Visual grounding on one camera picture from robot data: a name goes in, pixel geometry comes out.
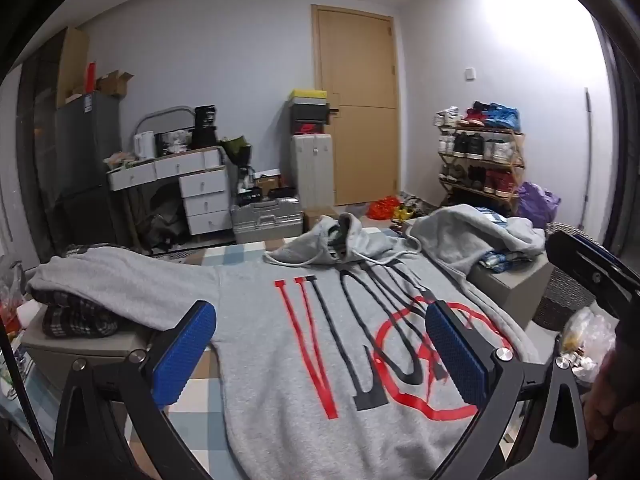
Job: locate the black red shoe box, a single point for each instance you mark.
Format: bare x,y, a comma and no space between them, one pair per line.
307,127

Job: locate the white light switch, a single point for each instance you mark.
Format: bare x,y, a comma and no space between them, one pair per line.
470,73

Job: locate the white kettle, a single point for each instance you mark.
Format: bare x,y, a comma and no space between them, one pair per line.
144,145

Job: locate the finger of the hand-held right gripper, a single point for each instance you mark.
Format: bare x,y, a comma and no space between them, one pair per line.
585,265

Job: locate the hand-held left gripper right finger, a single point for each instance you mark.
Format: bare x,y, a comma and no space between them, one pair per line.
455,355

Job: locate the white suitcase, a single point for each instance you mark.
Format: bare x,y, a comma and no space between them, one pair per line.
312,175

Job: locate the yellow lid shoe box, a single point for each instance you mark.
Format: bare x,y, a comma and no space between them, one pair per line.
308,95

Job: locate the small brown box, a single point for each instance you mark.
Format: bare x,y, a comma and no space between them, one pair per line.
267,182

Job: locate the open cardboard box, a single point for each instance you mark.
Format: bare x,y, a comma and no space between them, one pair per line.
114,85

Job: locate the black framed glass door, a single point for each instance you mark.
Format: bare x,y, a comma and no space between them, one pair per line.
625,160

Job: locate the dark clothes pile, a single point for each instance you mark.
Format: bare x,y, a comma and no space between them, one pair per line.
165,220

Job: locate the black white striped mat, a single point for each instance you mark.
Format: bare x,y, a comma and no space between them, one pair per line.
175,254

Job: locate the black white printed bag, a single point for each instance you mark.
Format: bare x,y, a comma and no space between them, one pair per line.
172,142

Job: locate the black device with white marks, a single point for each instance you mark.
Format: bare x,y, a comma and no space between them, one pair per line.
247,198

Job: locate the checked blanket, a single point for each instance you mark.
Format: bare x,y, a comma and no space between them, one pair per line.
200,440

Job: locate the wicker basket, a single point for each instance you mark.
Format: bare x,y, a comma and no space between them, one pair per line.
560,295

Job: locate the wooden door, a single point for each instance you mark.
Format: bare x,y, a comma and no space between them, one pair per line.
360,150

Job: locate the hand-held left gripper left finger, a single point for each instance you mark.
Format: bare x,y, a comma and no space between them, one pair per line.
185,355

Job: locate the orange bag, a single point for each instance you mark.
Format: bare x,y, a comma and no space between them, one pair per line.
384,209

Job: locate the wooden shoe rack with shoes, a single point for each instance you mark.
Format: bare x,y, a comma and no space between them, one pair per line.
475,145

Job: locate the red packet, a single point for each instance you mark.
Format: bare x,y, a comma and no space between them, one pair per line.
91,77

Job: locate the grey refrigerator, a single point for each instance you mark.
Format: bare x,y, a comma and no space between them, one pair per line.
85,160

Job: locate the silver suitcase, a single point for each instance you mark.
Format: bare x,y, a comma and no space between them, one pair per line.
265,222

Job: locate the person's right hand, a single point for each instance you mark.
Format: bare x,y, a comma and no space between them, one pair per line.
615,410

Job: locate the dark grey shoe box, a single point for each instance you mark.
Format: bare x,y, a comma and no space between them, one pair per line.
306,111

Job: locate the flat black box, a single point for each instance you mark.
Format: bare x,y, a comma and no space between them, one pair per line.
282,193

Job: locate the dark wrapped bouquet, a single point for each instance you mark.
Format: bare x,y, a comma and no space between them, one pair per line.
236,149

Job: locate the purple bag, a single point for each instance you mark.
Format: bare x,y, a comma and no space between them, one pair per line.
537,205

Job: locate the yellow slippers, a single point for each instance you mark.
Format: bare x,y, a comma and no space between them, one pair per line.
402,215

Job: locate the white desk with drawers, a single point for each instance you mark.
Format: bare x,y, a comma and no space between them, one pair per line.
205,200

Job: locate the blue plaid clothes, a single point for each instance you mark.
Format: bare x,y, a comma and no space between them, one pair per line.
500,261

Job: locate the grey metal frame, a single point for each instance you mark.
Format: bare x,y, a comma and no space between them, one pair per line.
165,110

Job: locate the crumpled clear plastic bag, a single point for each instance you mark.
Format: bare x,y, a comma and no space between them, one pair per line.
11,295

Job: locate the clear plastic snack bag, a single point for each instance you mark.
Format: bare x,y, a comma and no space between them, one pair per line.
590,330

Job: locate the thin grey pole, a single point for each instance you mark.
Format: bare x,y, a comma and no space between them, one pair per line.
586,160

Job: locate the brown cardboard box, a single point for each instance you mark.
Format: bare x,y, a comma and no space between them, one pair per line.
317,219

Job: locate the tall black bag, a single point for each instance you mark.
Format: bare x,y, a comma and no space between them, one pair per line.
205,127

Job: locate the dark plaid cloth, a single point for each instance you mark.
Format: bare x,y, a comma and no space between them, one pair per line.
75,317

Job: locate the grey printed hoodie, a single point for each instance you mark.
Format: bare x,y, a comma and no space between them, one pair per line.
260,310

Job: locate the tall flat cardboard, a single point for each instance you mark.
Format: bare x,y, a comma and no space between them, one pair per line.
72,65

